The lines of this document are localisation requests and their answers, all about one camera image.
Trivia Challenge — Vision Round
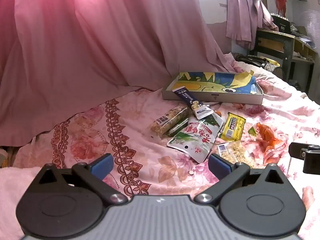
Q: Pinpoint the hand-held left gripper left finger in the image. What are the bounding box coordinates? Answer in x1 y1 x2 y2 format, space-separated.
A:
35 153 128 207

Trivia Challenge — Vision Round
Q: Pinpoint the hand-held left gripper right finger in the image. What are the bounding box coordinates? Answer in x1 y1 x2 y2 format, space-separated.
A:
194 154 287 207

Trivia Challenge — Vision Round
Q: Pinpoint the clear packet of nut pieces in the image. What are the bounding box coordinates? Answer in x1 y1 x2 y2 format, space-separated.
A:
217 141 247 164

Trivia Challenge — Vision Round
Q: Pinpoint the orange red snack packet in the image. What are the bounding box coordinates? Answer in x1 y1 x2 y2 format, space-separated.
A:
256 122 287 165

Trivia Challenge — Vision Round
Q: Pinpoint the green white snack pouch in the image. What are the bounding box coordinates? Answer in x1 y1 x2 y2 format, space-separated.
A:
167 111 223 163

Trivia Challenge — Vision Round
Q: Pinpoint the yellow snack packet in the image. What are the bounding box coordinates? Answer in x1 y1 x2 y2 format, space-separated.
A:
219 112 247 142

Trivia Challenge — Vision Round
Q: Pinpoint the green striped snack packet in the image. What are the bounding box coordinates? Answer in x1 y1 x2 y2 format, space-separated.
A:
166 117 190 137

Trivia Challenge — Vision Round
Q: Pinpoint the grey cardboard box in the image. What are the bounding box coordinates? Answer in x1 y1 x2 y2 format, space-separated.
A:
161 71 264 105

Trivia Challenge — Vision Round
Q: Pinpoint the clear nut bar packet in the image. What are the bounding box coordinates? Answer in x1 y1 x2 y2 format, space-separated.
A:
150 106 189 138

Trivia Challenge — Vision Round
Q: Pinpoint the dark blue sachet packet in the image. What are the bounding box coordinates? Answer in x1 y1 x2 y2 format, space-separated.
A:
172 86 213 120

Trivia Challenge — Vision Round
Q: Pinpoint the floral bedsheet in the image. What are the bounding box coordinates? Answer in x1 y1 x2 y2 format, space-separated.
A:
0 52 320 240

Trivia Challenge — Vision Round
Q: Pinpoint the cartoon printed paper lining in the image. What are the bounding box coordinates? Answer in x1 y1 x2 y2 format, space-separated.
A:
174 71 257 94

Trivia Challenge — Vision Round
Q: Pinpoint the pink towel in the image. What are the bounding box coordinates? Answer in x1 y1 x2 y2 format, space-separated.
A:
0 166 48 240

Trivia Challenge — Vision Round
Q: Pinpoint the yellow item on handbag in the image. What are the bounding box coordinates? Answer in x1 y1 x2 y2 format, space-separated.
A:
262 57 282 67

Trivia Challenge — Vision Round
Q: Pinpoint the dark wooden desk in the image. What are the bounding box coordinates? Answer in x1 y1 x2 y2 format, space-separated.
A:
255 27 317 85

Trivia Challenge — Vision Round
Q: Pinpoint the pile of papers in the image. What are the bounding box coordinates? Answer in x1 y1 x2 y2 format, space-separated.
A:
290 25 318 48

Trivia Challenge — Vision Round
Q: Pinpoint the pink curtain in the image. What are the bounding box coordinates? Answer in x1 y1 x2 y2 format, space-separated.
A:
0 0 240 150

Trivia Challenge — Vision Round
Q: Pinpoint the black box with white print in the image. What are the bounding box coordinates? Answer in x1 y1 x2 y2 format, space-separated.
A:
270 14 292 33

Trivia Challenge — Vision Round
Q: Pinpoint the mauve tied curtain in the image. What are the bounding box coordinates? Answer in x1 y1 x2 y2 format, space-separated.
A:
226 0 278 49

